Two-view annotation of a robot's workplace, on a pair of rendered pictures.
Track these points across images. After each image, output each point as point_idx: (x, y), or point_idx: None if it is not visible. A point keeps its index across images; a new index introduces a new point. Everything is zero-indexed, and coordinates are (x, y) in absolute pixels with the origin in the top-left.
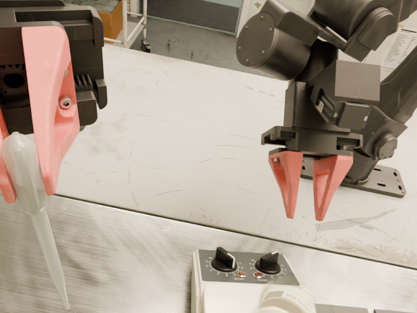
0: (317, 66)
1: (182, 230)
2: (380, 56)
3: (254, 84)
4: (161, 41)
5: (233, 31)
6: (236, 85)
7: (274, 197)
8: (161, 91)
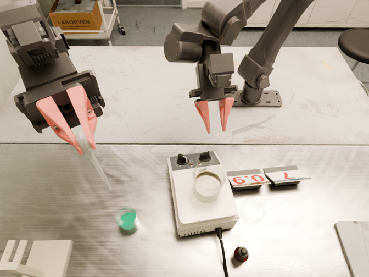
0: (208, 53)
1: (160, 148)
2: None
3: None
4: (131, 22)
5: (179, 4)
6: None
7: None
8: (134, 71)
